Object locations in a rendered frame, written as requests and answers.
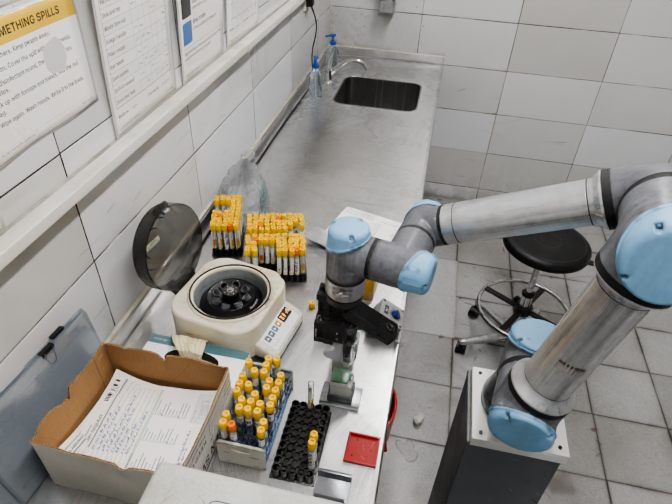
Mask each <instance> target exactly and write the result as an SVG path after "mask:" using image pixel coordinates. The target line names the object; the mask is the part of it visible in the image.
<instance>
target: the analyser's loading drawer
mask: <svg viewBox="0 0 672 504"><path fill-rule="evenodd" d="M351 484H352V475H351V474H347V473H342V472H338V471H333V470H329V469H325V468H320V467H318V476H317V480H316V484H315V488H314V492H313V497H318V498H322V499H326V500H331V501H335V502H339V503H344V504H347V503H348V498H349V493H350V488H351Z"/></svg>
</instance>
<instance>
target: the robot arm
mask: <svg viewBox="0 0 672 504"><path fill-rule="evenodd" d="M595 225H600V226H602V227H603V228H605V229H607V230H613V229H615V230H614V232H613V233H612V234H611V236H610V237H609V238H608V240H607V241H606V242H605V244H604V245H603V247H602V248H601V249H600V251H599V252H598V253H597V255H596V256H595V258H594V268H595V271H596V274H595V276H594V277H593V278H592V280H591V281H590V282H589V284H588V285H587V286H586V287H585V289H584V290H583V291H582V293H581V294H580V295H579V297H578V298H577V299H576V300H575V302H574V303H573V304H572V306H571V307H570V308H569V309H568V311H567V312H566V313H565V315H564V316H563V317H562V319H561V320H560V321H559V322H558V324H557V325H556V326H555V325H554V324H552V323H549V322H547V321H544V320H540V319H532V318H529V319H525V320H519V321H517V322H516V323H514V324H513V326H512V327H511V330H510V331H509V332H508V338H507V341H506V344H505V347H504V350H503V354H502V357H501V360H500V363H499V366H498V369H497V370H496V371H495V372H494V373H493V374H492V375H491V376H490V377H489V378H488V379H487V380H486V381H485V383H484V385H483V388H482V392H481V403H482V406H483V409H484V411H485V412H486V414H487V415H488V426H489V429H490V430H491V431H492V433H493V435H494V436H495V437H496V438H498V439H499V440H500V441H502V442H503V443H505V444H506V445H508V446H510V447H513V448H515V449H518V450H522V451H526V452H543V451H547V450H549V449H550V448H552V446H553V445H554V443H555V440H556V438H557V433H556V429H557V426H558V424H559V423H560V422H561V420H562V419H563V418H564V417H565V416H566V415H567V414H568V413H569V412H570V411H571V410H572V409H573V407H574V405H575V401H576V396H575V391H576V390H577V389H578V388H579V387H580V386H581V385H582V384H583V382H584V381H585V380H586V379H587V378H588V377H589V376H590V375H591V374H592V373H593V372H594V371H595V370H596V369H597V367H598V366H599V365H600V364H601V363H602V362H603V361H604V360H605V359H606V358H607V357H608V356H609V355H610V354H611V353H612V351H613V350H614V349H615V348H616V347H617V346H618V345H619V344H620V343H621V342H622V341H623V340H624V339H625V338H626V337H627V335H628V334H629V333H630V332H631V331H632V330H633V329H634V328H635V327H636V326H637V325H638V324H639V323H640V322H641V320H642V319H643V318H644V317H645V316H646V315H647V314H648V313H649V312H650V311H651V310H666V309H669V308H670V307H672V163H639V164H631V165H624V166H618V167H613V168H607V169H602V170H599V171H598V172H597V173H596V174H595V175H594V177H592V178H589V179H583V180H578V181H572V182H567V183H561V184H556V185H550V186H544V187H539V188H533V189H528V190H522V191H517V192H511V193H505V194H500V195H494V196H489V197H483V198H478V199H472V200H466V201H461V202H455V203H450V204H444V205H441V204H440V203H438V202H436V201H432V200H429V199H425V200H421V201H418V202H417V203H415V204H414V205H413V207H412V208H411V209H410V210H409V211H408V212H407V213H406V215H405V217H404V220H403V222H402V224H401V226H400V227H399V229H398V230H397V232H396V234H395V235H394V237H393V239H392V240H391V242H390V241H387V240H383V239H380V238H377V237H373V236H371V232H370V231H371V230H370V226H369V224H368V223H367V222H364V221H363V220H362V219H361V218H358V217H353V216H345V217H340V218H338V219H336V220H334V221H333V222H332V223H331V224H330V226H329V228H328V236H327V242H326V274H325V283H322V282H321V283H320V286H319V290H318V292H317V294H316V300H318V311H317V314H316V318H315V321H314V341H317V342H322V343H324V344H329V345H331V346H333V347H334V348H333V349H329V350H324V352H323V354H324V356H325V357H327V358H329V359H332V360H335V361H338V362H340V363H342V365H343V367H346V368H347V367H348V366H349V365H350V364H352V359H353V353H354V347H355V340H356V335H357V331H358V327H359V328H360V329H362V330H363V331H365V332H367V333H368V334H370V335H371V336H373V337H375V338H376V339H378V340H379V341H381V342H383V343H384V344H386V345H389V344H391V343H392V342H393V341H394V340H395V339H396V337H397V330H398V324H397V323H395V322H394V321H392V320H390V319H389V318H387V317H386V316H384V315H383V314H381V313H379V312H378V311H376V310H375V309H373V308H372V307H370V306H368V305H367V304H365V303H364V302H362V300H363V294H364V291H365V282H366V279H368V280H371V281H374V282H377V283H380V284H384V285H387V286H390V287H393V288H396V289H399V290H400V291H402V292H410V293H414V294H418V295H424V294H426V293H427V292H428V291H429V289H430V287H431V284H432V281H433V279H434V276H435V272H436V268H437V263H438V259H437V256H436V255H434V254H432V252H433V250H434V248H435V247H437V246H444V245H452V244H459V243H467V242H474V241H482V240H489V239H497V238H504V237H512V236H519V235H527V234H534V233H542V232H550V231H557V230H565V229H572V228H580V227H587V226H595ZM319 315H321V316H319ZM317 317H318V318H317Z"/></svg>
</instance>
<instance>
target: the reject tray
mask: <svg viewBox="0 0 672 504"><path fill-rule="evenodd" d="M380 440H381V437H376V436H371V435H367V434H362V433H357V432H352V431H349V435H348V440H347V444H346V449H345V453H344V458H343V462H347V463H352V464H356V465H361V466H366V467H370V468H375V469H376V464H377V458H378V452H379V446H380Z"/></svg>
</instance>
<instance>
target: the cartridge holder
mask: <svg viewBox="0 0 672 504"><path fill-rule="evenodd" d="M355 383H356V382H353V388H352V392H351V397H350V398H349V397H344V396H339V395H334V394H330V382H327V381H324V385H323V388H322V392H321V395H320V399H319V403H321V404H326V405H331V406H335V407H340V408H345V409H350V410H355V411H358V410H359V406H360V401H361V396H362V391H363V389H362V388H357V387H355Z"/></svg>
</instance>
